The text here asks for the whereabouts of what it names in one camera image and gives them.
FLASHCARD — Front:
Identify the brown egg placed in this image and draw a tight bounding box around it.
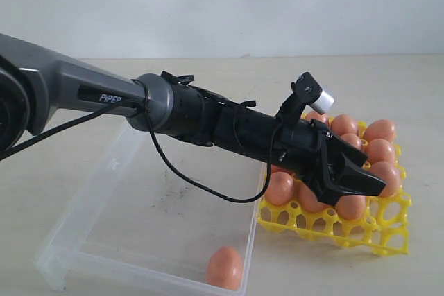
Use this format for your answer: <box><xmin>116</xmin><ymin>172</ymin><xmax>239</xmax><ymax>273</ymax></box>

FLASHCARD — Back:
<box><xmin>330</xmin><ymin>114</ymin><xmax>359</xmax><ymax>136</ymax></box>
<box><xmin>304</xmin><ymin>110</ymin><xmax>330</xmax><ymax>126</ymax></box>

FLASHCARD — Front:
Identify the yellow plastic egg tray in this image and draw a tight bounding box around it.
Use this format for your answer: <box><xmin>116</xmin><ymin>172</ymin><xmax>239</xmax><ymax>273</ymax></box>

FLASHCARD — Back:
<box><xmin>257</xmin><ymin>112</ymin><xmax>413</xmax><ymax>257</ymax></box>

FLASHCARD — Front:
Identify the clear plastic bin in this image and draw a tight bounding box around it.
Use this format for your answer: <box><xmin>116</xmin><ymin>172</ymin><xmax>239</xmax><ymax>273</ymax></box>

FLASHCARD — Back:
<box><xmin>35</xmin><ymin>125</ymin><xmax>264</xmax><ymax>295</ymax></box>

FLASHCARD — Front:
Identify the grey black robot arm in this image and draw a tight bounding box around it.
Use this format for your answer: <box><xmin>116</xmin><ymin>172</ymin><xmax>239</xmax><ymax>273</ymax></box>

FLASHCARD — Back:
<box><xmin>1</xmin><ymin>35</ymin><xmax>386</xmax><ymax>205</ymax></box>

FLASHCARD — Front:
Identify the brown egg corner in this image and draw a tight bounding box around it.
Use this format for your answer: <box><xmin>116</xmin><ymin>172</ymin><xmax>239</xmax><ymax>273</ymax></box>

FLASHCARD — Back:
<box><xmin>363</xmin><ymin>119</ymin><xmax>397</xmax><ymax>142</ymax></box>

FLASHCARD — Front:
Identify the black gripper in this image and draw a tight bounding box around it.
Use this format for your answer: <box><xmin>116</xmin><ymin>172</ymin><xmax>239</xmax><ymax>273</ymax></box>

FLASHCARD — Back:
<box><xmin>275</xmin><ymin>119</ymin><xmax>386</xmax><ymax>206</ymax></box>

